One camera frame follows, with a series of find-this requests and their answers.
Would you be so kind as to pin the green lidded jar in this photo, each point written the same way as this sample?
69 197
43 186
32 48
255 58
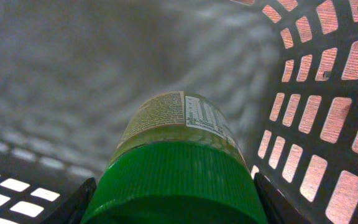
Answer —
177 162

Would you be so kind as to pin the grey plastic mesh basket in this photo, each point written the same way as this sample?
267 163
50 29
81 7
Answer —
283 73

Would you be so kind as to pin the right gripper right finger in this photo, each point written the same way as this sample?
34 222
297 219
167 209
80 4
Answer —
277 209

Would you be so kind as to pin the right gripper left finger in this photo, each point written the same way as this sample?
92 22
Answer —
71 211

